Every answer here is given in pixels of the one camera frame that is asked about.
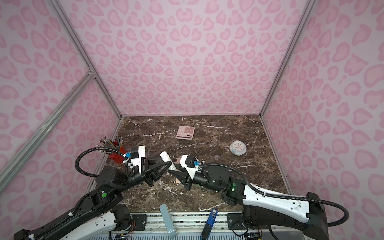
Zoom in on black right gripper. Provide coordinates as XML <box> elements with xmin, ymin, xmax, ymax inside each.
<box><xmin>168</xmin><ymin>162</ymin><xmax>223</xmax><ymax>193</ymax></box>

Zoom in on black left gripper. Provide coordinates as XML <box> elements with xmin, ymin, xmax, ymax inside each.
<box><xmin>118</xmin><ymin>157</ymin><xmax>172</xmax><ymax>195</ymax></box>

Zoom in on white glue stick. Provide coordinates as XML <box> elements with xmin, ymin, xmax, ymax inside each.
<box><xmin>160</xmin><ymin>151</ymin><xmax>177</xmax><ymax>171</ymax></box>

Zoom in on beige envelope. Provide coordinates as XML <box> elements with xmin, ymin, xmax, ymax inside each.
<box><xmin>175</xmin><ymin>156</ymin><xmax>181</xmax><ymax>184</ymax></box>

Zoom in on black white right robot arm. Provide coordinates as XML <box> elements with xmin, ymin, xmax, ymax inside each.
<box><xmin>169</xmin><ymin>164</ymin><xmax>350</xmax><ymax>240</ymax></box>

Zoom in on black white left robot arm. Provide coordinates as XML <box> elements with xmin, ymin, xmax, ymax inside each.
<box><xmin>14</xmin><ymin>147</ymin><xmax>173</xmax><ymax>240</ymax></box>

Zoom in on red pencil cup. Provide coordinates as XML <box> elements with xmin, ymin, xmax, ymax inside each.
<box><xmin>109</xmin><ymin>146</ymin><xmax>127</xmax><ymax>164</ymax></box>

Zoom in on pink calculator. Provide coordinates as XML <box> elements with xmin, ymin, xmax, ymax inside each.
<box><xmin>176</xmin><ymin>126</ymin><xmax>195</xmax><ymax>140</ymax></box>

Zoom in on light blue stapler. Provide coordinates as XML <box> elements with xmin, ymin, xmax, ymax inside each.
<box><xmin>160</xmin><ymin>204</ymin><xmax>178</xmax><ymax>240</ymax></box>

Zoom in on blue utility knife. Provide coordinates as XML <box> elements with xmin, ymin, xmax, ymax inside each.
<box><xmin>200</xmin><ymin>208</ymin><xmax>218</xmax><ymax>240</ymax></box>

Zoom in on coloured pencils bundle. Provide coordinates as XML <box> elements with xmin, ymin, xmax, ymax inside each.
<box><xmin>96</xmin><ymin>137</ymin><xmax>123</xmax><ymax>151</ymax></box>

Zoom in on white round clock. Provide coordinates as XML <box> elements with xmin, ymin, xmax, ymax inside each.
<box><xmin>230</xmin><ymin>140</ymin><xmax>247</xmax><ymax>156</ymax></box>

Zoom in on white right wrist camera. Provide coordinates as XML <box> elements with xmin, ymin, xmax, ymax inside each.
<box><xmin>180</xmin><ymin>155</ymin><xmax>202</xmax><ymax>180</ymax></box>

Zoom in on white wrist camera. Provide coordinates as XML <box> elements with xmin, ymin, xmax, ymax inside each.
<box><xmin>123</xmin><ymin>146</ymin><xmax>146</xmax><ymax>174</ymax></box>
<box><xmin>180</xmin><ymin>155</ymin><xmax>202</xmax><ymax>180</ymax></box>

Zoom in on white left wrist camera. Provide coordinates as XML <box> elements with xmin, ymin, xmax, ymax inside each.
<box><xmin>123</xmin><ymin>146</ymin><xmax>146</xmax><ymax>174</ymax></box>

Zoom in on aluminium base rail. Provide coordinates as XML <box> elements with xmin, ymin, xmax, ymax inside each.
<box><xmin>55</xmin><ymin>209</ymin><xmax>319</xmax><ymax>240</ymax></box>

